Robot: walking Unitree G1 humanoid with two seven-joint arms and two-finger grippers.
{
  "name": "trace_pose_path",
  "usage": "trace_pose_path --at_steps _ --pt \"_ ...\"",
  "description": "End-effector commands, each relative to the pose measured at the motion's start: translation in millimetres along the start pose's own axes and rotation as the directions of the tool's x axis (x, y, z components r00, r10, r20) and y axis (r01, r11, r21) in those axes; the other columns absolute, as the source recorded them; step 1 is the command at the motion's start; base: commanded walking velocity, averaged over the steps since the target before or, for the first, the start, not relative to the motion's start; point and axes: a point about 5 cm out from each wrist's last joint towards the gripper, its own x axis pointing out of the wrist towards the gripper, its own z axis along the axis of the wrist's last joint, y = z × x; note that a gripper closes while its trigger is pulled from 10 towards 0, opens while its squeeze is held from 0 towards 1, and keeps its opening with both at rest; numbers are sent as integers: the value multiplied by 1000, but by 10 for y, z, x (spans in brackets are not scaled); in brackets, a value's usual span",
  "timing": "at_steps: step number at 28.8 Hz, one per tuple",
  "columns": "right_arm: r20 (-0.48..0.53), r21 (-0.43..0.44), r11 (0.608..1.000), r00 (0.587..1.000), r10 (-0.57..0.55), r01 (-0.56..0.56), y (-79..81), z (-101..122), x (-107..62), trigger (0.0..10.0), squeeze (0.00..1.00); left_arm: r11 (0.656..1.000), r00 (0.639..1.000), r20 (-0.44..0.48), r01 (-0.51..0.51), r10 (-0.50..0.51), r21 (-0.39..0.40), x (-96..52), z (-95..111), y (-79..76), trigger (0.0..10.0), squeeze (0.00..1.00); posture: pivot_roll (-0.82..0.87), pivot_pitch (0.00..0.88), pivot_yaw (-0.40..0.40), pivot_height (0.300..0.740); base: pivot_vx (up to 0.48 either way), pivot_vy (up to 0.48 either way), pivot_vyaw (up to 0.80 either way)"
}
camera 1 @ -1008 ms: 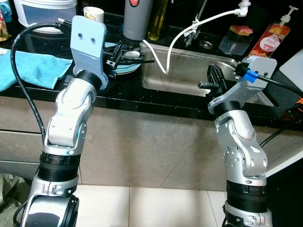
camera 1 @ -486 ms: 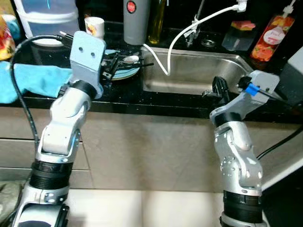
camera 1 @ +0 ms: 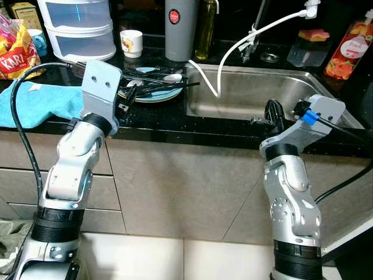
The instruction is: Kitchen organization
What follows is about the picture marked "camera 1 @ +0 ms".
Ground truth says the light blue plate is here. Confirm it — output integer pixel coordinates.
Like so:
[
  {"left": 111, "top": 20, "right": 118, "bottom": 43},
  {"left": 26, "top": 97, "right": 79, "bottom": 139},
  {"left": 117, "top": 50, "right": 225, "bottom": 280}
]
[{"left": 119, "top": 66, "right": 185, "bottom": 104}]

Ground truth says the yellow cardboard box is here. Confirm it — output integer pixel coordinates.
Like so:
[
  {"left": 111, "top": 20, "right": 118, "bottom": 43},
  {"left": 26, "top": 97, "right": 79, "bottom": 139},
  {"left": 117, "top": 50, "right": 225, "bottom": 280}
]
[{"left": 8, "top": 1, "right": 37, "bottom": 30}]

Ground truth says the red peach dish soap bottle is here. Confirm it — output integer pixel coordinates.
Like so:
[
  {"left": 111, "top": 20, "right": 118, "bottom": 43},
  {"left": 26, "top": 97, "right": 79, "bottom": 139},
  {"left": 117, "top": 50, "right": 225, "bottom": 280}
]
[{"left": 324, "top": 19, "right": 373, "bottom": 81}]

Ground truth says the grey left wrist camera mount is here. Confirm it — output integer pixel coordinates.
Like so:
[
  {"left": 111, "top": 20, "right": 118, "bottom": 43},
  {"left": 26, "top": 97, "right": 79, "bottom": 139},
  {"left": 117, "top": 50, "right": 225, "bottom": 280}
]
[{"left": 80, "top": 59, "right": 124, "bottom": 135}]

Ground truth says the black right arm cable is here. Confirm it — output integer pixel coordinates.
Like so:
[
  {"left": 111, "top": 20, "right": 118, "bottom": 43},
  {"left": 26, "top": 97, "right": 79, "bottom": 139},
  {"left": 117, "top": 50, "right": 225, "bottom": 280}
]
[{"left": 315, "top": 114, "right": 373, "bottom": 205}]

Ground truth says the translucent white plastic drawer unit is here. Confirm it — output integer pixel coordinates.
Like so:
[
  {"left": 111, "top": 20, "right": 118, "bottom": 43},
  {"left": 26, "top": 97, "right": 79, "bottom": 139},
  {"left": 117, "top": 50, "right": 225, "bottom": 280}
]
[{"left": 36, "top": 0, "right": 118, "bottom": 64}]

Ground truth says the red yellow snack bag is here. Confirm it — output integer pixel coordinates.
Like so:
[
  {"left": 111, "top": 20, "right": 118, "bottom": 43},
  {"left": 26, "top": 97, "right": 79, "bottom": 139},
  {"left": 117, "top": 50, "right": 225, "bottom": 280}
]
[{"left": 0, "top": 14, "right": 43, "bottom": 81}]

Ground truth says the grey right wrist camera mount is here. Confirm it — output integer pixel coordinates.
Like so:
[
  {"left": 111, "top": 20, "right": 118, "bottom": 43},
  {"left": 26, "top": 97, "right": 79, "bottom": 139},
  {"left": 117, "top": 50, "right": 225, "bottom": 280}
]
[{"left": 259, "top": 94, "right": 347, "bottom": 158}]

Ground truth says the grey green plastic bag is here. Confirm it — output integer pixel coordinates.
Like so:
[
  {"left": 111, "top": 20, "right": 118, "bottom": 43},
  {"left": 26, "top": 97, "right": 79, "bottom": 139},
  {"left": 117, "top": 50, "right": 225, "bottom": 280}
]
[{"left": 0, "top": 218, "right": 34, "bottom": 276}]

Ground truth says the white flexible hose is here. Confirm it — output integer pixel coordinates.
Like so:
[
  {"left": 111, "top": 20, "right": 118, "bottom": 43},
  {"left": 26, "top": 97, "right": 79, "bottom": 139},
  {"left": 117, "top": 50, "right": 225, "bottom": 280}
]
[{"left": 186, "top": 0, "right": 321, "bottom": 99}]

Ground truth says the metal faucet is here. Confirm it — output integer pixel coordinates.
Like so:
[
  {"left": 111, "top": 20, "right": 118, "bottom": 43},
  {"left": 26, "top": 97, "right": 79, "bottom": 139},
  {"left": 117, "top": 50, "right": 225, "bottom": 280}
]
[{"left": 241, "top": 0, "right": 269, "bottom": 64}]

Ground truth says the black chopstick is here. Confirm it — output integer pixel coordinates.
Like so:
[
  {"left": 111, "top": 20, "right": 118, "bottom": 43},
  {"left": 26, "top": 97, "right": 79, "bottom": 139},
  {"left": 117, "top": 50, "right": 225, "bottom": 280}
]
[{"left": 129, "top": 82, "right": 200, "bottom": 94}]

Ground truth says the blue cable tape band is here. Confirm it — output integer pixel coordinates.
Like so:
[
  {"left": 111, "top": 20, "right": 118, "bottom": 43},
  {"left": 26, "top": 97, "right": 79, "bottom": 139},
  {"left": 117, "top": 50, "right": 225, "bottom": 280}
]
[{"left": 301, "top": 109, "right": 319, "bottom": 125}]

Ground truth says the red yellow sponge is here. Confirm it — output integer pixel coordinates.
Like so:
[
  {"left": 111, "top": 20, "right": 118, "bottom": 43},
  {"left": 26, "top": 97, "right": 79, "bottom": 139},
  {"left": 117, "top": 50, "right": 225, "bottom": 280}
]
[{"left": 298, "top": 29, "right": 331, "bottom": 43}]

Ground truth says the glass oil bottle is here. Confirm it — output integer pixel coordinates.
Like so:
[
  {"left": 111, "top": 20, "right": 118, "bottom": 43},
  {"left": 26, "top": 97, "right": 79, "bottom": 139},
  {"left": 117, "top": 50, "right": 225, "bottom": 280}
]
[{"left": 195, "top": 0, "right": 220, "bottom": 61}]

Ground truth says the small blue cup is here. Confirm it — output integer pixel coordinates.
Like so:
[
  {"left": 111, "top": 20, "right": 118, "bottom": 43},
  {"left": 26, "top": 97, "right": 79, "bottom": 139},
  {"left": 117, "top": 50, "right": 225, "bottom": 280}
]
[{"left": 27, "top": 29, "right": 49, "bottom": 58}]

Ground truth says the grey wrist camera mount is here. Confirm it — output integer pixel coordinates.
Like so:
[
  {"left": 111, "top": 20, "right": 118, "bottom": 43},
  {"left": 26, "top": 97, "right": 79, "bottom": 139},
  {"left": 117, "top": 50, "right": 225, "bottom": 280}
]
[
  {"left": 80, "top": 59, "right": 124, "bottom": 135},
  {"left": 259, "top": 94, "right": 347, "bottom": 158}
]

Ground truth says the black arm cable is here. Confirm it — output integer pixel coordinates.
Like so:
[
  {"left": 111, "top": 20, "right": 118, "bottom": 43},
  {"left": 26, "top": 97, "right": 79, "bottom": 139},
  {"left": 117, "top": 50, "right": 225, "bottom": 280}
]
[
  {"left": 10, "top": 61, "right": 89, "bottom": 202},
  {"left": 315, "top": 114, "right": 373, "bottom": 205}
]

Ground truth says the light blue towel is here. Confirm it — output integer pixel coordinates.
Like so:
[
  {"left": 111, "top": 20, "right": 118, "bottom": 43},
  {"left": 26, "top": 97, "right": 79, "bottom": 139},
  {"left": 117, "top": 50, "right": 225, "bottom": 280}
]
[{"left": 0, "top": 81, "right": 86, "bottom": 130}]

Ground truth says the grey cabinet door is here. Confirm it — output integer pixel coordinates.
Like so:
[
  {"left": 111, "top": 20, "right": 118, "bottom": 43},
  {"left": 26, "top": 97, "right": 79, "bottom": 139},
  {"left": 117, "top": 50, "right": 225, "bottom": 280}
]
[
  {"left": 224, "top": 153, "right": 373, "bottom": 246},
  {"left": 106, "top": 138, "right": 275, "bottom": 245}
]

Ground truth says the round metal counter hole cover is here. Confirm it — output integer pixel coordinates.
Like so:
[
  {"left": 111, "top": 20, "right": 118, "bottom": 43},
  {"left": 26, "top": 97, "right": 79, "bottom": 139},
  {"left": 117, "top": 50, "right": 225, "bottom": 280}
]
[{"left": 260, "top": 51, "right": 281, "bottom": 64}]

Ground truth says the grey cabinet drawer front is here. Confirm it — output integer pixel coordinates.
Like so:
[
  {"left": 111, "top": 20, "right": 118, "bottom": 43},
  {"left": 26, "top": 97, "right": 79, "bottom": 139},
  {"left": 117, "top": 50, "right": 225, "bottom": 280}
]
[
  {"left": 8, "top": 202, "right": 126, "bottom": 236},
  {"left": 0, "top": 169, "right": 124, "bottom": 212},
  {"left": 0, "top": 131, "right": 115, "bottom": 176}
]

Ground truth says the white printed cup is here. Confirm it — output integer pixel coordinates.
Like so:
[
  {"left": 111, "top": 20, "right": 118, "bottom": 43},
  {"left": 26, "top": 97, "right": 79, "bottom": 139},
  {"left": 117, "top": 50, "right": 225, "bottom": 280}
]
[{"left": 119, "top": 30, "right": 144, "bottom": 59}]

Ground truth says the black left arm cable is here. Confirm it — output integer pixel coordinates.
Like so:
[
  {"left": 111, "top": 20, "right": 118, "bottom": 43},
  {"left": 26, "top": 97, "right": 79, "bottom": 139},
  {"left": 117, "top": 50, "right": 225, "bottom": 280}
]
[{"left": 10, "top": 61, "right": 89, "bottom": 202}]

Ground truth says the stainless steel sink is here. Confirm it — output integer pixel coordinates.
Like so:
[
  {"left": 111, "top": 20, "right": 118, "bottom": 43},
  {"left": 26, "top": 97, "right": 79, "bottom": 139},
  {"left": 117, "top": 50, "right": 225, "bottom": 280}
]
[{"left": 184, "top": 63, "right": 365, "bottom": 130}]

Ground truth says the grey thermos pot red logo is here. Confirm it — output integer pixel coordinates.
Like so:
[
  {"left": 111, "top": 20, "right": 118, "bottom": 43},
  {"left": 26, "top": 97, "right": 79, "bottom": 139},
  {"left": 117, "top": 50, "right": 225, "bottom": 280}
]
[{"left": 165, "top": 0, "right": 200, "bottom": 63}]

